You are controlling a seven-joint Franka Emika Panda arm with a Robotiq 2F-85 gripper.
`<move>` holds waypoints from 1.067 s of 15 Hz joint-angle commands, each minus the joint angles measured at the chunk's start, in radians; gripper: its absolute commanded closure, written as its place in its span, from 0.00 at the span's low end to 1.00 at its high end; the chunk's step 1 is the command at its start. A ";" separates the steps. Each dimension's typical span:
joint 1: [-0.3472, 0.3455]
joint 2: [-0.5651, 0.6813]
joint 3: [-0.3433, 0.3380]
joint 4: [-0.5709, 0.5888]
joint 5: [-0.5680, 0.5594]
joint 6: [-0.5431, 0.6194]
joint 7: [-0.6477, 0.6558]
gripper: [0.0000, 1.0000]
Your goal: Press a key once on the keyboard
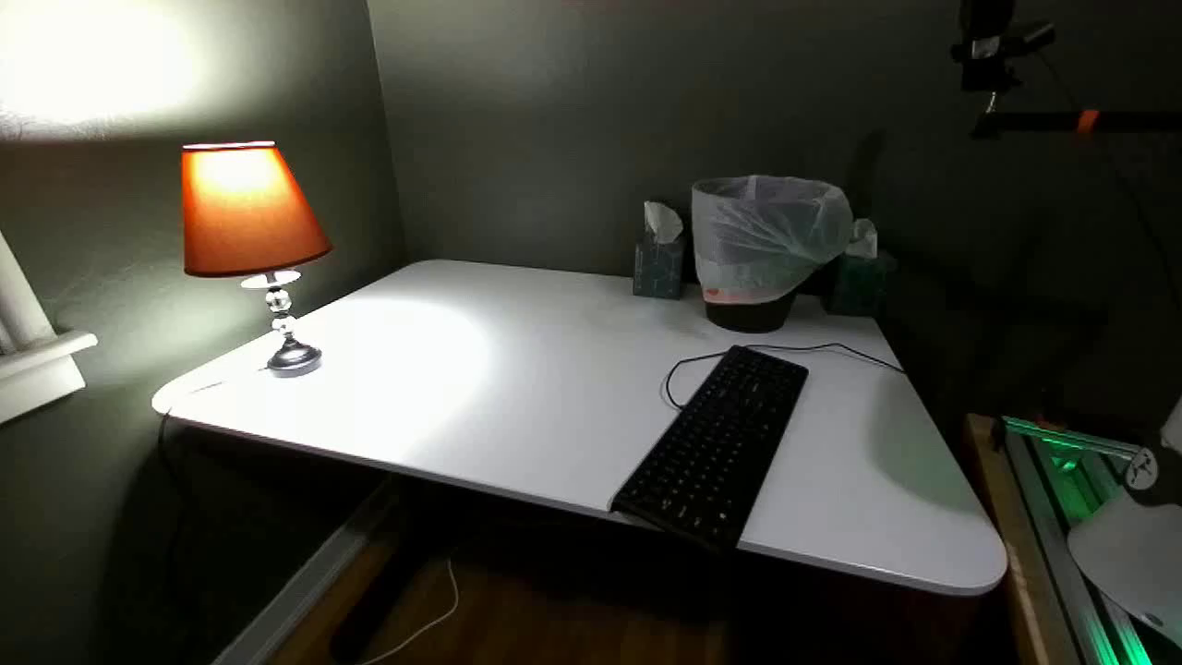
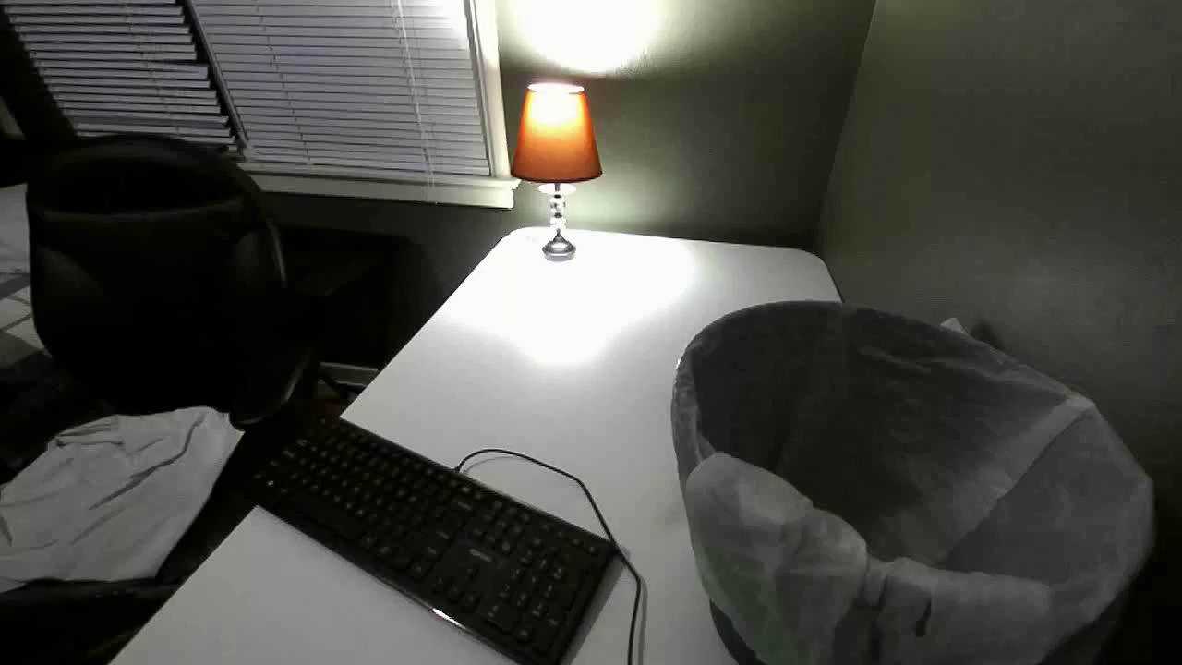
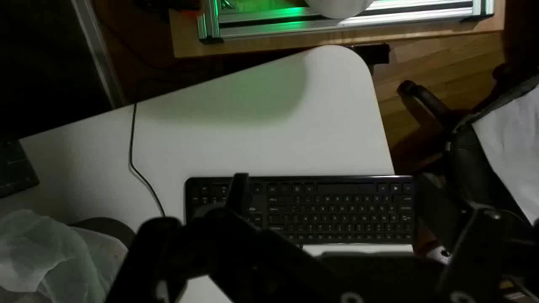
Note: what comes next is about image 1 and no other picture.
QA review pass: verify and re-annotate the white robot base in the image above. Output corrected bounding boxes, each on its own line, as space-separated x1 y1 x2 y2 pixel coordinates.
1065 399 1182 649

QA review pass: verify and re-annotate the black computer keyboard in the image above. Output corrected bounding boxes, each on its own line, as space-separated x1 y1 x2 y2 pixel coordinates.
612 348 810 550

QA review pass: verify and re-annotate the teal tissue box left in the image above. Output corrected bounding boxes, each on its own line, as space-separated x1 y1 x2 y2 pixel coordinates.
632 199 685 300

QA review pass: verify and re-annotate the teal tissue box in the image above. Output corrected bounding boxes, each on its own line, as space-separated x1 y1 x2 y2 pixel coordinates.
826 220 888 319
632 199 685 300

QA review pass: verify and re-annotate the trash bin with plastic liner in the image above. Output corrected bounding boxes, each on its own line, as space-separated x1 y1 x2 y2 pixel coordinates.
692 173 853 332

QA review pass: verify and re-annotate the teal tissue box right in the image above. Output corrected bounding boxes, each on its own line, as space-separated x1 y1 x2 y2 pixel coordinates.
826 220 888 319

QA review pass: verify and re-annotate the orange shade table lamp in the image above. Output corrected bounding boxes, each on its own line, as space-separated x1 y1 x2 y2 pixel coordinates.
176 141 330 375

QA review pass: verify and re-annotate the black keyboard cable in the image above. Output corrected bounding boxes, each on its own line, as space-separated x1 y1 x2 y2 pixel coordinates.
661 339 906 413

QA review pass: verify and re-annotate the white cable under table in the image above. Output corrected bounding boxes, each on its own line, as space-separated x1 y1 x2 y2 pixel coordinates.
358 556 464 665

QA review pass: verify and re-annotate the green lit metal rail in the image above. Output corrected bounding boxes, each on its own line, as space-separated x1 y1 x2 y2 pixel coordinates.
1001 417 1177 665

